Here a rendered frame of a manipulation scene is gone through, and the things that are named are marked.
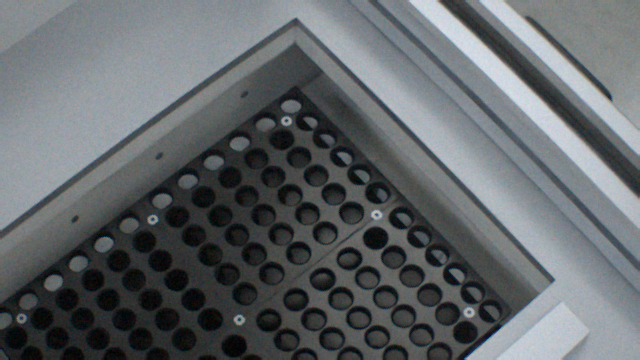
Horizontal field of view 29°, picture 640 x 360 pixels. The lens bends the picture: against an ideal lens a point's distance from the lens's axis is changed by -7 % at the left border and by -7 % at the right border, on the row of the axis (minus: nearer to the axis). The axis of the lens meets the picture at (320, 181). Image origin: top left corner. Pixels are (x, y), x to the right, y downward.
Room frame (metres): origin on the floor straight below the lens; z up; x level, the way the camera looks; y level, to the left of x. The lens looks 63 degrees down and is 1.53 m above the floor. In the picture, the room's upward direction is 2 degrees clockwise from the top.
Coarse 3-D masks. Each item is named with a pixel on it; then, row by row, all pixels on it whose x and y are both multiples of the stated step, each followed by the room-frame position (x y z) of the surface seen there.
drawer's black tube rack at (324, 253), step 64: (256, 128) 0.35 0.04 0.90; (192, 192) 0.31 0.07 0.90; (256, 192) 0.32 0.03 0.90; (320, 192) 0.32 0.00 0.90; (64, 256) 0.27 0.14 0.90; (128, 256) 0.28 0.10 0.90; (192, 256) 0.28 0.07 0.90; (256, 256) 0.29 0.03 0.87; (320, 256) 0.28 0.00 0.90; (384, 256) 0.29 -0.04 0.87; (64, 320) 0.24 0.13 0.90; (128, 320) 0.25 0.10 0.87; (192, 320) 0.24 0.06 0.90; (256, 320) 0.24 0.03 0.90; (320, 320) 0.26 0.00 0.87; (384, 320) 0.25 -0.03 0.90; (448, 320) 0.26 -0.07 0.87
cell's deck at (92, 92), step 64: (128, 0) 0.41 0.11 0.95; (192, 0) 0.41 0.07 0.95; (256, 0) 0.41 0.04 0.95; (320, 0) 0.41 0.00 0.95; (0, 64) 0.37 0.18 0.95; (64, 64) 0.37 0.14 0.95; (128, 64) 0.37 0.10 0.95; (192, 64) 0.37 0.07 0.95; (256, 64) 0.38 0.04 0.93; (320, 64) 0.38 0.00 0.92; (384, 64) 0.37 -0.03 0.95; (0, 128) 0.33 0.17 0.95; (64, 128) 0.33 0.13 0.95; (128, 128) 0.33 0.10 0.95; (384, 128) 0.34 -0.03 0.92; (448, 128) 0.33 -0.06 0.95; (0, 192) 0.29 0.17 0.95; (64, 192) 0.29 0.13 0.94; (448, 192) 0.31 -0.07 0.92; (512, 192) 0.30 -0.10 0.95; (0, 256) 0.26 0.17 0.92; (512, 256) 0.27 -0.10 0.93; (576, 256) 0.26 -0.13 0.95; (512, 320) 0.23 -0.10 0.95
